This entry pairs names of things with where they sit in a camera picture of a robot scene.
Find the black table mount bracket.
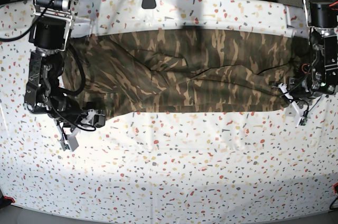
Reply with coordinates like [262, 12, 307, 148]
[142, 0, 156, 10]

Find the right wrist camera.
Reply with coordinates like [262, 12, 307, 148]
[59, 134, 79, 152]

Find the red table corner clamp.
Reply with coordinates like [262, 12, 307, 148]
[1, 196, 15, 205]

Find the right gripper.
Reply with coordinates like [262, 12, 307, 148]
[54, 109, 106, 141]

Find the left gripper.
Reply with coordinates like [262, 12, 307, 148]
[273, 76, 325, 126]

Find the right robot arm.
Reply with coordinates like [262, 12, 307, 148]
[24, 0, 106, 151]

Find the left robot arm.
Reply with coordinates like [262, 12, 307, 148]
[277, 0, 337, 126]

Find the red object right edge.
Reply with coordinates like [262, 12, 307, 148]
[333, 183, 338, 194]

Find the camouflage T-shirt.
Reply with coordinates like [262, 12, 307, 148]
[62, 28, 309, 119]

